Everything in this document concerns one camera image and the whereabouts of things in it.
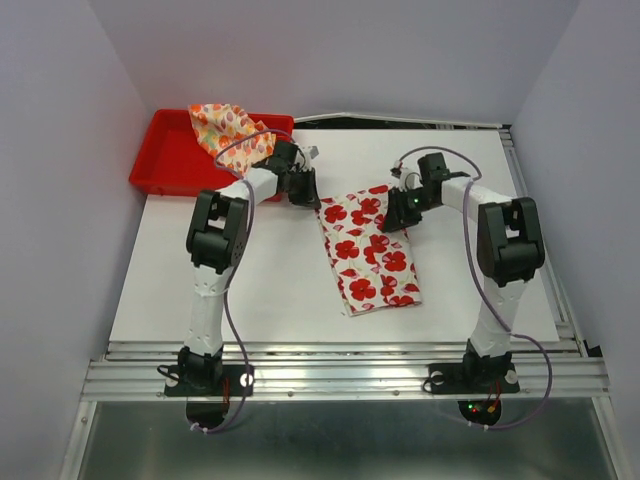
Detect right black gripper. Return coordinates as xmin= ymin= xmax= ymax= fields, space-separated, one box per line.
xmin=378 ymin=186 xmax=438 ymax=232

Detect red poppy print skirt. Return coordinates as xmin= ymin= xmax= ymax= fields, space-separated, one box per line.
xmin=316 ymin=185 xmax=422 ymax=316

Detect orange floral print skirt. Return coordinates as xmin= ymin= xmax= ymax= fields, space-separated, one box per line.
xmin=188 ymin=104 xmax=277 ymax=174

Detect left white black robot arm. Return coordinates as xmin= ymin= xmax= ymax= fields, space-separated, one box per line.
xmin=166 ymin=140 xmax=320 ymax=397

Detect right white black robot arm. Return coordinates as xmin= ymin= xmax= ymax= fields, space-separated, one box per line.
xmin=382 ymin=147 xmax=546 ymax=395

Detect red plastic tray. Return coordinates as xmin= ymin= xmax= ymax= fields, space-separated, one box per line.
xmin=129 ymin=108 xmax=294 ymax=197

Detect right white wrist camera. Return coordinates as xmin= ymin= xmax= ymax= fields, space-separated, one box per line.
xmin=391 ymin=162 xmax=421 ymax=191

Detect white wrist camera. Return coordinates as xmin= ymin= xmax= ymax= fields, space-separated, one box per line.
xmin=391 ymin=162 xmax=421 ymax=191
xmin=294 ymin=145 xmax=319 ymax=172

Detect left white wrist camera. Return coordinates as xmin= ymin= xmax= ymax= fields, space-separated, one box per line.
xmin=294 ymin=145 xmax=319 ymax=172

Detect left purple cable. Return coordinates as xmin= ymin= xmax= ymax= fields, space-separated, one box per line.
xmin=187 ymin=129 xmax=301 ymax=435

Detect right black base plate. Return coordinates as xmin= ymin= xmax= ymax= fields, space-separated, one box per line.
xmin=422 ymin=362 xmax=520 ymax=395

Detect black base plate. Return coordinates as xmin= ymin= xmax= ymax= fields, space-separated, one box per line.
xmin=422 ymin=362 xmax=520 ymax=395
xmin=157 ymin=364 xmax=255 ymax=398

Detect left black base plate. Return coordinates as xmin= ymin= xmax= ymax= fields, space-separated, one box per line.
xmin=157 ymin=364 xmax=255 ymax=398

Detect aluminium frame rails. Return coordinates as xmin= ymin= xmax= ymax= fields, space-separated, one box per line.
xmin=59 ymin=113 xmax=631 ymax=480

